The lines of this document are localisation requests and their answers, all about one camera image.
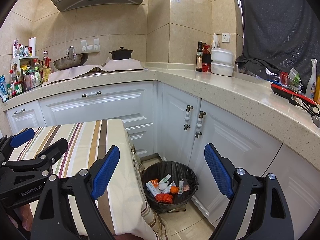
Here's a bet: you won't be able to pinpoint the red plastic bag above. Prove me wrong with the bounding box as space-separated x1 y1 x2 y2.
155 193 173 204

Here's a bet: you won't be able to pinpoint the orange trash bag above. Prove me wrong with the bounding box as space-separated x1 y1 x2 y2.
170 186 180 194

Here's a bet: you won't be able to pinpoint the white green printed wrapper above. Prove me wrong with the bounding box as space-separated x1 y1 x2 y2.
146 181 161 197

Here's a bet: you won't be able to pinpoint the black trash bin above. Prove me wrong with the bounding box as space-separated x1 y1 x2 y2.
142 161 199 213

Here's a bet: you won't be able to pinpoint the white kitchen cabinets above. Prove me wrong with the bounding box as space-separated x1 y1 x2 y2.
9 81 319 239

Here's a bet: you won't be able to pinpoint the blue snack packet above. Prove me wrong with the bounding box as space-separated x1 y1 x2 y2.
0 75 8 102

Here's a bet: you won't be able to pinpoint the spice rack with bottles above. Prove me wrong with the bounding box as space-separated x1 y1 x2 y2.
9 39 41 96

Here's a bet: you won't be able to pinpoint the striped tablecloth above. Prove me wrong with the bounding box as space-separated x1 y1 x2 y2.
7 118 171 240

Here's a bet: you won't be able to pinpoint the cooking oil bottle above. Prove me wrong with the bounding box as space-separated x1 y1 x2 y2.
41 50 52 83

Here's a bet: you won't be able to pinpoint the metal wok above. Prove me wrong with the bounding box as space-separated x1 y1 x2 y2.
53 46 88 70

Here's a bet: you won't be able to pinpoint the red black appliance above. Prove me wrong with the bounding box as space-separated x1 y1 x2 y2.
271 83 317 107

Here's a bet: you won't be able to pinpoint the black lidded pot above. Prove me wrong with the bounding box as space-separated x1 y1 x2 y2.
110 47 133 60

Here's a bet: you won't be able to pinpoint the white spray bottle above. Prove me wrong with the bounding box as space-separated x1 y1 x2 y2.
305 59 317 100

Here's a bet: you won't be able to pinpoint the white stacked bowls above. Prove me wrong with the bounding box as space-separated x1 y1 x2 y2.
211 48 234 76

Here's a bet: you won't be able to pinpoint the dark sauce bottle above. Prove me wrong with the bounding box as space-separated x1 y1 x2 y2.
196 41 203 72

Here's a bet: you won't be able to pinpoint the dark hanging cloth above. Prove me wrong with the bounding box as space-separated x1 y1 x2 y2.
235 0 319 86

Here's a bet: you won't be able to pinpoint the white wall socket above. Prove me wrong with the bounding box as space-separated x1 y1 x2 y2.
221 33 230 43

